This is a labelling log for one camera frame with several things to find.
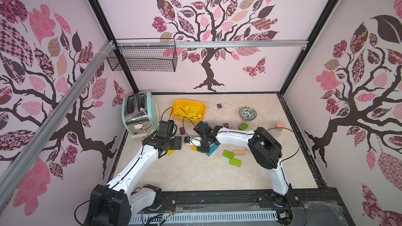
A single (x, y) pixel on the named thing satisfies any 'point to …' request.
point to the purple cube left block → (182, 131)
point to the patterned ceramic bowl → (247, 113)
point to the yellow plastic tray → (180, 109)
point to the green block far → (243, 126)
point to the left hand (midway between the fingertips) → (175, 144)
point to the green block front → (235, 162)
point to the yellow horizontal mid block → (194, 148)
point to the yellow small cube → (200, 116)
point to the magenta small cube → (226, 125)
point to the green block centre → (228, 154)
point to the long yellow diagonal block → (169, 151)
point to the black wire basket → (144, 55)
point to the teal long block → (212, 148)
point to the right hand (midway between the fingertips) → (199, 143)
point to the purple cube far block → (219, 106)
